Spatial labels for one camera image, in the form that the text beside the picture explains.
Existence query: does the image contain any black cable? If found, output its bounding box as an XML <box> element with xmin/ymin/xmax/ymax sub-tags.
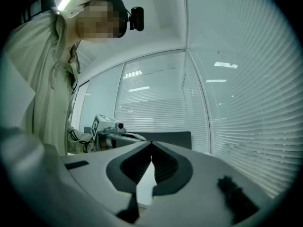
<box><xmin>69</xmin><ymin>129</ymin><xmax>93</xmax><ymax>151</ymax></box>

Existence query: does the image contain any person's head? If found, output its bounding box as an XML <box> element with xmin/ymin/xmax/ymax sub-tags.
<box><xmin>75</xmin><ymin>0</ymin><xmax>128</xmax><ymax>44</ymax></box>

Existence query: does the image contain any black head-mounted camera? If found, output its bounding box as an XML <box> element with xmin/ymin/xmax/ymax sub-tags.
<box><xmin>127</xmin><ymin>6</ymin><xmax>145</xmax><ymax>32</ymax></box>

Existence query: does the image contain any black chair back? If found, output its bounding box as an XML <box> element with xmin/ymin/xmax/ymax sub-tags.
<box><xmin>127</xmin><ymin>131</ymin><xmax>192</xmax><ymax>150</ymax></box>

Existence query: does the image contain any person's left forearm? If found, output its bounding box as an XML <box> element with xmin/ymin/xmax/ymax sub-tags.
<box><xmin>67</xmin><ymin>123</ymin><xmax>96</xmax><ymax>154</ymax></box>

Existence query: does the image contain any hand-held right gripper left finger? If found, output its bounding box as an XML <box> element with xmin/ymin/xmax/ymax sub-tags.
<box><xmin>106</xmin><ymin>140</ymin><xmax>152</xmax><ymax>194</ymax></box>

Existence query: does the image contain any person's beige shirt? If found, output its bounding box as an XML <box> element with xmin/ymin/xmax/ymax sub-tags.
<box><xmin>4</xmin><ymin>0</ymin><xmax>82</xmax><ymax>156</ymax></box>

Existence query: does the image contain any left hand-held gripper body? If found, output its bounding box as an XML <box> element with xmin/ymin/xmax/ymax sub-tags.
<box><xmin>90</xmin><ymin>114</ymin><xmax>148</xmax><ymax>151</ymax></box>

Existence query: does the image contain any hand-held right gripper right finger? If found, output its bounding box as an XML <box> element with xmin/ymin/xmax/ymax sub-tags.
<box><xmin>151</xmin><ymin>140</ymin><xmax>194</xmax><ymax>197</ymax></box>

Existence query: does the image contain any wide white window blind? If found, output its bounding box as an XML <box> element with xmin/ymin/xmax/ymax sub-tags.
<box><xmin>187</xmin><ymin>0</ymin><xmax>299</xmax><ymax>198</ymax></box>

